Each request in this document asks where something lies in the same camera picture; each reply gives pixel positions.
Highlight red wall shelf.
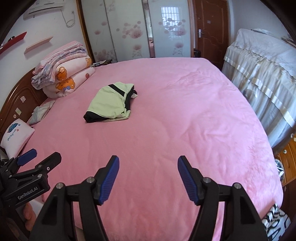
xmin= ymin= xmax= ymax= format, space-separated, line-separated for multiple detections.
xmin=0 ymin=32 xmax=27 ymax=54

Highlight floral sliding wardrobe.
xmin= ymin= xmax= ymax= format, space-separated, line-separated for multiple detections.
xmin=77 ymin=0 xmax=192 ymax=63

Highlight folded striped purple quilt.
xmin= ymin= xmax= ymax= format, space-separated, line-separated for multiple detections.
xmin=31 ymin=41 xmax=87 ymax=90

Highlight green and black hooded jacket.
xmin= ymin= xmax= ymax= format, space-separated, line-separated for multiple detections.
xmin=83 ymin=82 xmax=137 ymax=123

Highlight pink bed blanket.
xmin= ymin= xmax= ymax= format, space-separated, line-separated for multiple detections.
xmin=23 ymin=58 xmax=283 ymax=240

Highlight lace-covered furniture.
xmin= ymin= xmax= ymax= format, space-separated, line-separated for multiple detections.
xmin=222 ymin=29 xmax=295 ymax=151

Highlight brown wooden door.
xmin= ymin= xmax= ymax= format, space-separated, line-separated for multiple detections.
xmin=193 ymin=0 xmax=229 ymax=69

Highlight wooden drawer cabinet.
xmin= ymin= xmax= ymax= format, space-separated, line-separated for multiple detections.
xmin=275 ymin=134 xmax=296 ymax=186

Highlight black and white patterned cloth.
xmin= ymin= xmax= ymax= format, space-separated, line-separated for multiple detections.
xmin=261 ymin=204 xmax=291 ymax=241

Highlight white air conditioner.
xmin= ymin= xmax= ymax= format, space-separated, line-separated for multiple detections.
xmin=23 ymin=0 xmax=67 ymax=20

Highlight folded pink bear quilt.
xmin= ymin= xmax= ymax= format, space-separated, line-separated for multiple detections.
xmin=42 ymin=56 xmax=95 ymax=99

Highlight white embroidered pillow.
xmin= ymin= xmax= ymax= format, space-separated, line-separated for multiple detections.
xmin=1 ymin=118 xmax=35 ymax=159

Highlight wooden headboard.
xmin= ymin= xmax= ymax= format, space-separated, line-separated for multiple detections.
xmin=0 ymin=69 xmax=47 ymax=138

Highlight pink wall shelf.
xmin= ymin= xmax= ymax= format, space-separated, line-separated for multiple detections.
xmin=24 ymin=36 xmax=53 ymax=54

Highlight person's left hand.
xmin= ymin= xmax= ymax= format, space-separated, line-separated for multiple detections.
xmin=16 ymin=202 xmax=37 ymax=232

